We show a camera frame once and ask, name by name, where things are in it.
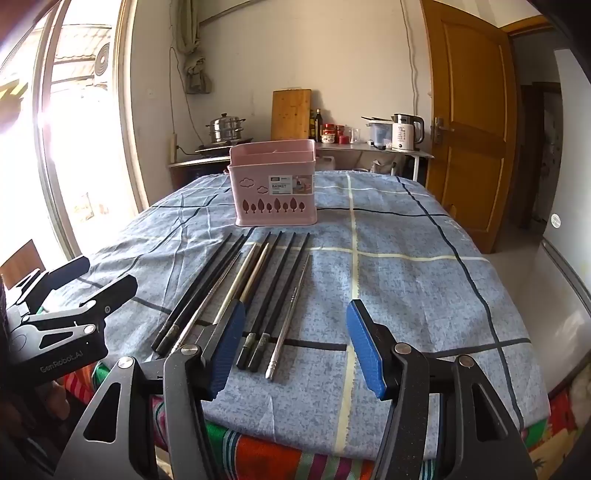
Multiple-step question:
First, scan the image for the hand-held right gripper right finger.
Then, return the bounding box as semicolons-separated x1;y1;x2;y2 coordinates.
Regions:
346;299;539;480

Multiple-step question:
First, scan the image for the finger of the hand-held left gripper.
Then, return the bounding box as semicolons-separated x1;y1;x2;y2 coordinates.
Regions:
7;255;91;305
14;274;138;349

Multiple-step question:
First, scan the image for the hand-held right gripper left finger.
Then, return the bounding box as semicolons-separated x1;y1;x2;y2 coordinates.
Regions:
53;299;247;480

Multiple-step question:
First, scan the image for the pink plastic utensil basket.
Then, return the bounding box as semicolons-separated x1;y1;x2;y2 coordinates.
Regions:
228;141;318;227

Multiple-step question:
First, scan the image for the person's left hand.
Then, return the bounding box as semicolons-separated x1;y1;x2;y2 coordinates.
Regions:
44;376;75;421

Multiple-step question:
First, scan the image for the wooden chair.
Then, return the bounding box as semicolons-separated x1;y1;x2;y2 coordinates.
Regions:
0;239;47;289

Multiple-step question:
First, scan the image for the blue plaid tablecloth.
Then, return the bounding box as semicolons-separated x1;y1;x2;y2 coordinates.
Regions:
81;170;550;460

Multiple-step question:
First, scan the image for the low metal stand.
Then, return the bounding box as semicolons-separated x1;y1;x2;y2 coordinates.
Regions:
167;154;232;191

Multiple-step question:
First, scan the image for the black induction cooker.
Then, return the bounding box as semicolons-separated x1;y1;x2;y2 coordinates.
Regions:
194;137;254;154

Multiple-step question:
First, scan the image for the steel steamer pot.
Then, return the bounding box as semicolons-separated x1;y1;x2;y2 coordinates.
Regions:
206;112;245;144

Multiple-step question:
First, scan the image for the metal kitchen table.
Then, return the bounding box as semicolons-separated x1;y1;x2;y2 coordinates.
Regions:
314;138;435;183

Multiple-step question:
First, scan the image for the outdoor air conditioner unit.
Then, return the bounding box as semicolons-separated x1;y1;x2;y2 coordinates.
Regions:
90;39;114;86

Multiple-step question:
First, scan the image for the white electric kettle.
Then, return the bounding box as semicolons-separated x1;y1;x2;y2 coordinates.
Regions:
392;113;426;152

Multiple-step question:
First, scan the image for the wooden door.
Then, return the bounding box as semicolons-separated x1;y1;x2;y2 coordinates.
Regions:
421;0;520;254

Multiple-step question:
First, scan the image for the grey hanging cloth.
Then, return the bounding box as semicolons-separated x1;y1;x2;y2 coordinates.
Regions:
182;46;214;95

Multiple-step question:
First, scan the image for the bamboo cutting board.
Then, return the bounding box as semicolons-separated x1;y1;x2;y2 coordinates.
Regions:
270;89;312;140

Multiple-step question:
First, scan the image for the wrapped air conditioner pipe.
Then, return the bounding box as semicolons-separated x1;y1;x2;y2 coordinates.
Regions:
173;0;204;51

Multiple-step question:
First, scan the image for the white window frame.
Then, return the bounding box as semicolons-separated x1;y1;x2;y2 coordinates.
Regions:
32;0;153;264

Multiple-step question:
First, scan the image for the thin dark wall cable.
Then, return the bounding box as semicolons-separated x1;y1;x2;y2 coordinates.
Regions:
167;44;195;139

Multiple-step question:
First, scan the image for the metal door handle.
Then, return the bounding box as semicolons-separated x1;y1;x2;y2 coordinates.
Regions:
431;117;455;141

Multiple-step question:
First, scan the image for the white wall cable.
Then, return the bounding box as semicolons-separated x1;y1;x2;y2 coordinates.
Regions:
401;0;432;100

